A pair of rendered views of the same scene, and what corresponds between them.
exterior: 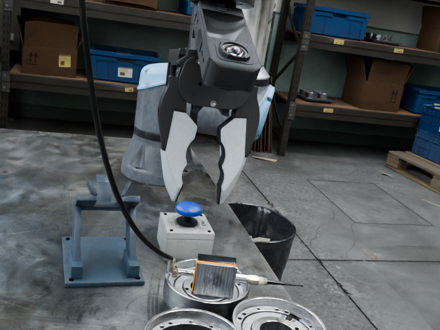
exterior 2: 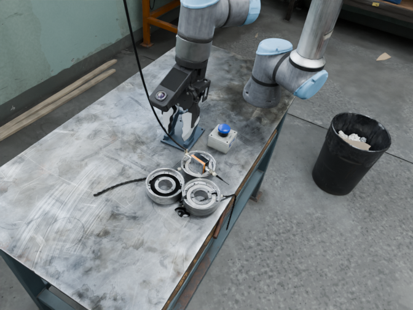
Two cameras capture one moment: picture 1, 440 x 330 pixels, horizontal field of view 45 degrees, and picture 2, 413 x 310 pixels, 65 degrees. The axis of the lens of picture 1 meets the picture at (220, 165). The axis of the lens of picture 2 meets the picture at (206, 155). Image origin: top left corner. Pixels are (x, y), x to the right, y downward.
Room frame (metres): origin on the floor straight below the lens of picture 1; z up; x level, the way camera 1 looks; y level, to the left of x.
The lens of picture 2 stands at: (0.09, -0.44, 1.53)
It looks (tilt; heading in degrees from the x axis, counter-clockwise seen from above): 45 degrees down; 40
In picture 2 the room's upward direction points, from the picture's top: 9 degrees clockwise
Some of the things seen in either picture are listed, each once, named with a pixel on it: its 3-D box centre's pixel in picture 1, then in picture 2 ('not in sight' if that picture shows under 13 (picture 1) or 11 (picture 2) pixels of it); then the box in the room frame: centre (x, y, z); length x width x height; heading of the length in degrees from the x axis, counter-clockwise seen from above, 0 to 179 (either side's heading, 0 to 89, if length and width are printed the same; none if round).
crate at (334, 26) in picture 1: (329, 21); not in sight; (4.58, -0.70, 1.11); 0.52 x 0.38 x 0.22; 107
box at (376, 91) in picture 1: (372, 82); not in sight; (4.73, -1.22, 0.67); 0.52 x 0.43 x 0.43; 107
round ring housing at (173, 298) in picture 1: (205, 293); (198, 167); (0.58, -0.01, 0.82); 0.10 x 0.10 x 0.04
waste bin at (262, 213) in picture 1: (239, 272); (345, 156); (1.76, -0.14, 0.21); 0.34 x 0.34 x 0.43
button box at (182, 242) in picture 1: (184, 233); (223, 137); (0.73, 0.04, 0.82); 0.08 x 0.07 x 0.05; 17
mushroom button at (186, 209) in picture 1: (186, 219); (223, 132); (0.72, 0.04, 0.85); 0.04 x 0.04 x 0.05
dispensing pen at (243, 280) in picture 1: (234, 276); (206, 167); (0.58, -0.04, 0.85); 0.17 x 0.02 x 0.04; 95
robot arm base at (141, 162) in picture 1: (160, 150); (263, 85); (1.05, 0.13, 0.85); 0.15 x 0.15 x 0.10
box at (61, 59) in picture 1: (51, 46); not in sight; (3.91, 1.36, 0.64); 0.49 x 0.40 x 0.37; 112
